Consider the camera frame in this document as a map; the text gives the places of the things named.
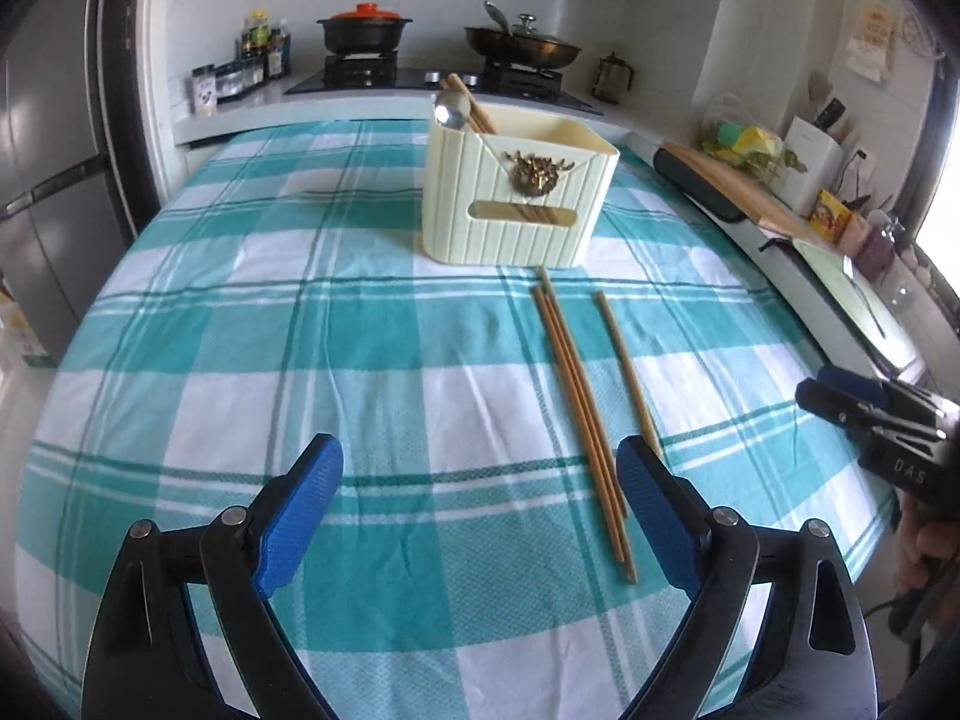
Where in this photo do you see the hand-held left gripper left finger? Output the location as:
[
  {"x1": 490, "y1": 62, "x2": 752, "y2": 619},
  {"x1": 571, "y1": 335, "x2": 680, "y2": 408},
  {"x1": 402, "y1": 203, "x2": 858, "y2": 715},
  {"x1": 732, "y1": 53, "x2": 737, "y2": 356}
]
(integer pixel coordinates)
[{"x1": 81, "y1": 433, "x2": 344, "y2": 720}]

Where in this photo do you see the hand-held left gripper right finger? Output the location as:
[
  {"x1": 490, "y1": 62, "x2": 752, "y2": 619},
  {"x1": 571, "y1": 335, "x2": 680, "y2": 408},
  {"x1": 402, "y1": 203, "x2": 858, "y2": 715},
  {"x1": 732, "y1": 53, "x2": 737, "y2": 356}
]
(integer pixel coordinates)
[{"x1": 615, "y1": 435, "x2": 880, "y2": 720}]

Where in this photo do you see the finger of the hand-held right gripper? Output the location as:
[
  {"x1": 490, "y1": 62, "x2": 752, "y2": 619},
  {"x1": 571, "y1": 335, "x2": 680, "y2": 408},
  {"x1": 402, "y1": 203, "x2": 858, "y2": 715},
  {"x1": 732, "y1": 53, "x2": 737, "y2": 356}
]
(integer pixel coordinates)
[
  {"x1": 817, "y1": 364, "x2": 955, "y2": 412},
  {"x1": 796, "y1": 379, "x2": 947, "y2": 445}
]

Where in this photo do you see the cream ribbed utensil holder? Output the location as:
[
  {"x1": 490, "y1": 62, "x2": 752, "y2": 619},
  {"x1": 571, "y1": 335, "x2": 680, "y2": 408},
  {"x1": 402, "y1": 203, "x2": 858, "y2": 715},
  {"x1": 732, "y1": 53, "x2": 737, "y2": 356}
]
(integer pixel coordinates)
[{"x1": 420, "y1": 111, "x2": 622, "y2": 271}]

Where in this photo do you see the spoon with wooden handle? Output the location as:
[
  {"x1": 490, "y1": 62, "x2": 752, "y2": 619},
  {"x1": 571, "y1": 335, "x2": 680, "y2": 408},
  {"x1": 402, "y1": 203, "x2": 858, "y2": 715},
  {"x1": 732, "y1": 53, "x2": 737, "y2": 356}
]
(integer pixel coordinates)
[{"x1": 441, "y1": 75, "x2": 488, "y2": 134}]

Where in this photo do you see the person's right hand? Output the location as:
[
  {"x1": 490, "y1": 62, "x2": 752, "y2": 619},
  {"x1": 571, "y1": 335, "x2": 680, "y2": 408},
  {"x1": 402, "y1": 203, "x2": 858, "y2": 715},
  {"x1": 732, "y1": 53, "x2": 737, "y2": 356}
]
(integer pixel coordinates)
[{"x1": 896, "y1": 499, "x2": 960, "y2": 578}]

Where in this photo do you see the metal fork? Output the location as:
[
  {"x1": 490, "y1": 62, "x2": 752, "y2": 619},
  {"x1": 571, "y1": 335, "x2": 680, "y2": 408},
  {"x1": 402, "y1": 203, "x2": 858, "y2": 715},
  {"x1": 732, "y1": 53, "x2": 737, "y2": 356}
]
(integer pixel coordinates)
[{"x1": 841, "y1": 255, "x2": 887, "y2": 338}]

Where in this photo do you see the green cutting board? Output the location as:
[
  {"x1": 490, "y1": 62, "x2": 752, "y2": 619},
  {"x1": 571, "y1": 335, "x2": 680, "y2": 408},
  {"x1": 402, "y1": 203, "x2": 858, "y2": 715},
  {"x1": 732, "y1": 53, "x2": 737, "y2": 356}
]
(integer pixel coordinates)
[{"x1": 791, "y1": 238, "x2": 927, "y2": 372}]

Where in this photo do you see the purple soap dispenser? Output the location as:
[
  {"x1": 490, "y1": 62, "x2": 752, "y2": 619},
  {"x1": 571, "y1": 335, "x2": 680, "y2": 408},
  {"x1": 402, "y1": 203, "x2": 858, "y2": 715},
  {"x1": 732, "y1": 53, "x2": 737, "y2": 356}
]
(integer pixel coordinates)
[{"x1": 855, "y1": 214, "x2": 897, "y2": 282}]

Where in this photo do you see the teal plaid tablecloth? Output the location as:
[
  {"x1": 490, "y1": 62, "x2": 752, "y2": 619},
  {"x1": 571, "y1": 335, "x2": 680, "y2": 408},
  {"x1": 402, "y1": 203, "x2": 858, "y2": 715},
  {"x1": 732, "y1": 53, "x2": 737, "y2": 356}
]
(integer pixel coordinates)
[{"x1": 11, "y1": 118, "x2": 901, "y2": 720}]

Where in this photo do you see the yellow box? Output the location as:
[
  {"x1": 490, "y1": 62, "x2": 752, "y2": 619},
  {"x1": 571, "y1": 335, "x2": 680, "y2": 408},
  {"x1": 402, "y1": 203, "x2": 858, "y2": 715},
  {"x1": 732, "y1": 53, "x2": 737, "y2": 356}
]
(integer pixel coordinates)
[{"x1": 814, "y1": 189, "x2": 852, "y2": 241}]

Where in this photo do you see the wooden cutting board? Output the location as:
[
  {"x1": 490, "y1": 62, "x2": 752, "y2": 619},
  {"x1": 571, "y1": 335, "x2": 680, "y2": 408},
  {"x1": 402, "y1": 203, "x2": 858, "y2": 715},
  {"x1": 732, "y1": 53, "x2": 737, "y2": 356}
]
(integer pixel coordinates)
[{"x1": 664, "y1": 141, "x2": 822, "y2": 245}]

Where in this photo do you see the white knife block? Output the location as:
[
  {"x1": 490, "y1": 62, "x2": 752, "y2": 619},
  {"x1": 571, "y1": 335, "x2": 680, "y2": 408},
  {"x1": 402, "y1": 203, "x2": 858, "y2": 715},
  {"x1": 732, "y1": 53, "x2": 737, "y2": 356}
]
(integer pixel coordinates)
[{"x1": 780, "y1": 116, "x2": 848, "y2": 215}]

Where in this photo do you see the window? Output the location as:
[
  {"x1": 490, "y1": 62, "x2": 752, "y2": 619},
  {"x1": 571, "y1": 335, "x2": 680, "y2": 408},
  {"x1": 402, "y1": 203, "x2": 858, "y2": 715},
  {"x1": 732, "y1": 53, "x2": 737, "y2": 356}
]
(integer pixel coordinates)
[{"x1": 911, "y1": 52, "x2": 960, "y2": 256}]

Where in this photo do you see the black flat tray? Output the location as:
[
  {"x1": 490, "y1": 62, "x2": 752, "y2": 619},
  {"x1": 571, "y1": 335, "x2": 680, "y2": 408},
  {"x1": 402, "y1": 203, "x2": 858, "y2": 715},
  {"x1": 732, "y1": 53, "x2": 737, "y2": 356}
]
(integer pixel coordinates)
[{"x1": 651, "y1": 146, "x2": 751, "y2": 224}]

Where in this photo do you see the yellow green plastic bag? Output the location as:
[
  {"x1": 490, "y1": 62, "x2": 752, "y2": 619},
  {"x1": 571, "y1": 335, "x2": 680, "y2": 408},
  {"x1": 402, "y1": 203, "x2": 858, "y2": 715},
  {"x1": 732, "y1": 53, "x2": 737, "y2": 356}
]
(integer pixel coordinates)
[{"x1": 701, "y1": 94, "x2": 796, "y2": 173}]

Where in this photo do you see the french press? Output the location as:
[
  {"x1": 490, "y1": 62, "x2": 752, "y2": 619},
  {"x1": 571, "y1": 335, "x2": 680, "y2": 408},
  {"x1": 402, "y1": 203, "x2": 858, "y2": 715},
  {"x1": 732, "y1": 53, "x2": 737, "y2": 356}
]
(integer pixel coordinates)
[{"x1": 596, "y1": 52, "x2": 637, "y2": 106}]

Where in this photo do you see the grey refrigerator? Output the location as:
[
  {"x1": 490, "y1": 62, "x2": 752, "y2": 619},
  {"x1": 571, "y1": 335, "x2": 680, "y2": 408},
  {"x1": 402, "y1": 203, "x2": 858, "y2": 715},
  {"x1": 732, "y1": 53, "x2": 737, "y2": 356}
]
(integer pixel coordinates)
[{"x1": 0, "y1": 0, "x2": 140, "y2": 323}]

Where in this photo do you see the row of spice jars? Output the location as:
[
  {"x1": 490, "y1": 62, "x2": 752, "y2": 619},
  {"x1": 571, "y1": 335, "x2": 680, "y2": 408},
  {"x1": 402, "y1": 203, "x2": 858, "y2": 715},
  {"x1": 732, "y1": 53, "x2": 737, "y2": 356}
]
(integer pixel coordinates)
[{"x1": 187, "y1": 60, "x2": 267, "y2": 115}]

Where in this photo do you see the black gas stove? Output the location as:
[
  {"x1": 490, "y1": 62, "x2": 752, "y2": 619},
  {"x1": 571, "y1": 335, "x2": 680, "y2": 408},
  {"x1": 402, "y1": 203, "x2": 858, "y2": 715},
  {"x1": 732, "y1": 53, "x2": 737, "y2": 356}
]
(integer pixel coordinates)
[{"x1": 285, "y1": 64, "x2": 605, "y2": 117}]

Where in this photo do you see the wok with glass lid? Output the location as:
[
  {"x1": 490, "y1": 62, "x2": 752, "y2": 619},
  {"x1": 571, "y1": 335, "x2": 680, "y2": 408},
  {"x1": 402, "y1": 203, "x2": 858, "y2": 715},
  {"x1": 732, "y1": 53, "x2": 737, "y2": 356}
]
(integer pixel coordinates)
[{"x1": 463, "y1": 13, "x2": 582, "y2": 70}]

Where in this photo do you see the green label sauce bottle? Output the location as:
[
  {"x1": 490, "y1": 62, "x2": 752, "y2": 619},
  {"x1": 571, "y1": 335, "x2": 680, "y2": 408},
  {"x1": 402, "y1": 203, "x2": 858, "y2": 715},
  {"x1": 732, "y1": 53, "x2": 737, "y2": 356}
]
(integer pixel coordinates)
[{"x1": 241, "y1": 9, "x2": 271, "y2": 61}]

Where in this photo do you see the black pot with orange lid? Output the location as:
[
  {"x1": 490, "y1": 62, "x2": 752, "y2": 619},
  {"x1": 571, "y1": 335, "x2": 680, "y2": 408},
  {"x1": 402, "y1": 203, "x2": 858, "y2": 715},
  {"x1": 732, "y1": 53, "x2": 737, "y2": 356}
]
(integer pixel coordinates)
[{"x1": 315, "y1": 2, "x2": 410, "y2": 57}]

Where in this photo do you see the hanging wall calendar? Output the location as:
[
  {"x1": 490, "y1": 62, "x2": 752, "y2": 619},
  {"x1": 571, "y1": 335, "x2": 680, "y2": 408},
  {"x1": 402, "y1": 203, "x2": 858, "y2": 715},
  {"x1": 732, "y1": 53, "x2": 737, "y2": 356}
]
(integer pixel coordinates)
[{"x1": 846, "y1": 0, "x2": 897, "y2": 80}]

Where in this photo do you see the hanging wire rack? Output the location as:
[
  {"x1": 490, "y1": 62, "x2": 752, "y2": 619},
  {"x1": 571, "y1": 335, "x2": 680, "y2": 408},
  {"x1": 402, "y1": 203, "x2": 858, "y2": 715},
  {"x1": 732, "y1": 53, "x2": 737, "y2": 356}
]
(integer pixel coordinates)
[{"x1": 896, "y1": 0, "x2": 946, "y2": 61}]

